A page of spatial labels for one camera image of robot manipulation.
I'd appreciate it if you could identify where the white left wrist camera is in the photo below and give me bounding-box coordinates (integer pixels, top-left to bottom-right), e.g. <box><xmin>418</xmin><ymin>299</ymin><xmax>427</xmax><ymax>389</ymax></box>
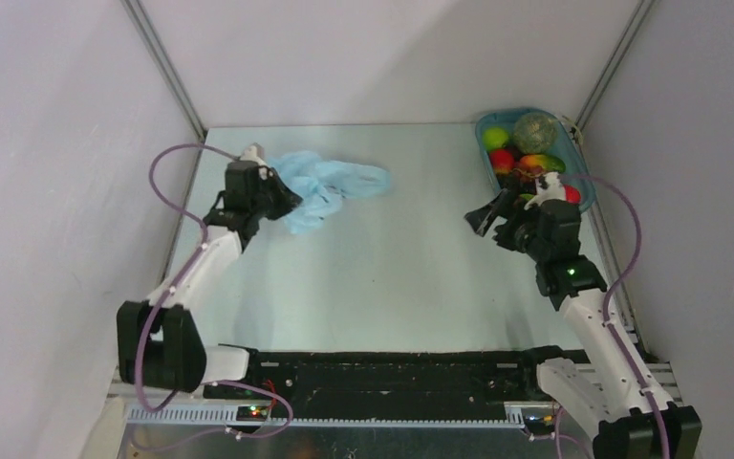
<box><xmin>239</xmin><ymin>142</ymin><xmax>267</xmax><ymax>166</ymax></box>

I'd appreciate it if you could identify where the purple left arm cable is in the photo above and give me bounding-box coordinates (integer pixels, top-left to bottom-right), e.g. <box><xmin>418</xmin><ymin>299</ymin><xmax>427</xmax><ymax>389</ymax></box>
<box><xmin>134</xmin><ymin>143</ymin><xmax>294</xmax><ymax>440</ymax></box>

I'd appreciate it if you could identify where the dark purple fake grape bunch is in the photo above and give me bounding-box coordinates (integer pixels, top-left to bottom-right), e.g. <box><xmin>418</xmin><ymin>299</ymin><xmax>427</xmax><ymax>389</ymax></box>
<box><xmin>498</xmin><ymin>175</ymin><xmax>522</xmax><ymax>196</ymax></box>

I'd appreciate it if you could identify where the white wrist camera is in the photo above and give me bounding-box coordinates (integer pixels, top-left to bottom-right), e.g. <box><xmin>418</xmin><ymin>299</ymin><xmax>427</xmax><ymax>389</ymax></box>
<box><xmin>524</xmin><ymin>172</ymin><xmax>567</xmax><ymax>210</ymax></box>
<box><xmin>239</xmin><ymin>142</ymin><xmax>267</xmax><ymax>166</ymax></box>

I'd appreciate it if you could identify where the netted green fake melon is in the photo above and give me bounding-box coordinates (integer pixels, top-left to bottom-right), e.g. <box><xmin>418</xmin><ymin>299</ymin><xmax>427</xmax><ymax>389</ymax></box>
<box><xmin>512</xmin><ymin>112</ymin><xmax>558</xmax><ymax>154</ymax></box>

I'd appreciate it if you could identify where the aluminium corner post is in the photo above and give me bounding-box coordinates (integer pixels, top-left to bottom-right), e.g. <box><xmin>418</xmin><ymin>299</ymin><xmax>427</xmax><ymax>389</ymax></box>
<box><xmin>120</xmin><ymin>0</ymin><xmax>207</xmax><ymax>141</ymax></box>
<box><xmin>575</xmin><ymin>0</ymin><xmax>657</xmax><ymax>130</ymax></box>

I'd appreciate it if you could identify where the right aluminium corner post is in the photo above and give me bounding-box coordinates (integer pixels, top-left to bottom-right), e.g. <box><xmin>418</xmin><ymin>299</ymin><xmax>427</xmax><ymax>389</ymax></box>
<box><xmin>575</xmin><ymin>0</ymin><xmax>657</xmax><ymax>130</ymax></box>

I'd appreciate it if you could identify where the red yellow fake apple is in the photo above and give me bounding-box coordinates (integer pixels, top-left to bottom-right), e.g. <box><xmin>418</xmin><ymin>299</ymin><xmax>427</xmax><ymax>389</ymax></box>
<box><xmin>488</xmin><ymin>148</ymin><xmax>516</xmax><ymax>176</ymax></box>

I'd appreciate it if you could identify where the orange green fake mango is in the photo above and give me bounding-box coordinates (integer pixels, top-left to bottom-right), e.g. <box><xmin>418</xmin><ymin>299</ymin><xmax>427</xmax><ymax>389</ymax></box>
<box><xmin>518</xmin><ymin>154</ymin><xmax>567</xmax><ymax>175</ymax></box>

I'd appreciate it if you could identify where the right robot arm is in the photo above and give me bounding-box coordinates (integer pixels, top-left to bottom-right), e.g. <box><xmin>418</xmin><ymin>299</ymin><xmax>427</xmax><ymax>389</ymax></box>
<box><xmin>464</xmin><ymin>191</ymin><xmax>702</xmax><ymax>458</ymax></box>

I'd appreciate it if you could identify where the light blue printed plastic bag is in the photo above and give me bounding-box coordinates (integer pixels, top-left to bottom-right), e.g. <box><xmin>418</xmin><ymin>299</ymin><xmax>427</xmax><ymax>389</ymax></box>
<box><xmin>269</xmin><ymin>150</ymin><xmax>392</xmax><ymax>235</ymax></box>

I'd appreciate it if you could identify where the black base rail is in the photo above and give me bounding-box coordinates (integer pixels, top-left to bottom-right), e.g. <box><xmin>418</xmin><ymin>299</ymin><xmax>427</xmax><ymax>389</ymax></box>
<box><xmin>203</xmin><ymin>345</ymin><xmax>589</xmax><ymax>422</ymax></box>

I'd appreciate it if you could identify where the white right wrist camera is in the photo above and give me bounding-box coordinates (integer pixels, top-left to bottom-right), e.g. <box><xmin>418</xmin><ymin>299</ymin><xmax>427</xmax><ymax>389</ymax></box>
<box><xmin>524</xmin><ymin>172</ymin><xmax>567</xmax><ymax>210</ymax></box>

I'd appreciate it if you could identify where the teal plastic basin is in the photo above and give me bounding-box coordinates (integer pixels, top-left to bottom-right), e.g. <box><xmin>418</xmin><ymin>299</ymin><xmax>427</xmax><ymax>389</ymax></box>
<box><xmin>475</xmin><ymin>107</ymin><xmax>595</xmax><ymax>213</ymax></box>

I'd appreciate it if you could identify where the left controller board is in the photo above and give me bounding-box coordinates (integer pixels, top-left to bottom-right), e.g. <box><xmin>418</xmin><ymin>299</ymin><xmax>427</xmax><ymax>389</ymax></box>
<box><xmin>236</xmin><ymin>405</ymin><xmax>270</xmax><ymax>422</ymax></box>

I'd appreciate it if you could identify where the red fake grape bunch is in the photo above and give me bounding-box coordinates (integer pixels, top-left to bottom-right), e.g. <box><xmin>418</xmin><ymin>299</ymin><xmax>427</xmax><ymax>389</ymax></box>
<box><xmin>511</xmin><ymin>166</ymin><xmax>543</xmax><ymax>185</ymax></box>

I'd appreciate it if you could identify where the left aluminium corner post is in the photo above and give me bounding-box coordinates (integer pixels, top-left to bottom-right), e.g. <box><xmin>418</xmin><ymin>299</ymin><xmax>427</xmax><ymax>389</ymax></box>
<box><xmin>120</xmin><ymin>0</ymin><xmax>207</xmax><ymax>141</ymax></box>

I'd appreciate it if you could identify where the controller board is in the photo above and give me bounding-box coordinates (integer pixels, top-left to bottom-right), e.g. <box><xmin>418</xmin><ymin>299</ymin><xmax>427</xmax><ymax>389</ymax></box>
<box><xmin>236</xmin><ymin>405</ymin><xmax>270</xmax><ymax>422</ymax></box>
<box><xmin>525</xmin><ymin>415</ymin><xmax>554</xmax><ymax>426</ymax></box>

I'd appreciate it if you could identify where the green fake apple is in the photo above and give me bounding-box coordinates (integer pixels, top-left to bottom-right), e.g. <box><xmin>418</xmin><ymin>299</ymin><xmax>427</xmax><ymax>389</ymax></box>
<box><xmin>481</xmin><ymin>126</ymin><xmax>510</xmax><ymax>151</ymax></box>

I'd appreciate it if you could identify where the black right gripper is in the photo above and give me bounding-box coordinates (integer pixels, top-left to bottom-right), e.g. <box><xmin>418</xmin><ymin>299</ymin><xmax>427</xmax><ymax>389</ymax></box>
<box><xmin>463</xmin><ymin>188</ymin><xmax>549</xmax><ymax>263</ymax></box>

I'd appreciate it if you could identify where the right controller board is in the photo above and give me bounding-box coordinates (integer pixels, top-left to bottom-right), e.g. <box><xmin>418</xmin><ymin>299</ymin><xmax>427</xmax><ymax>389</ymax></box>
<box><xmin>525</xmin><ymin>415</ymin><xmax>554</xmax><ymax>426</ymax></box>

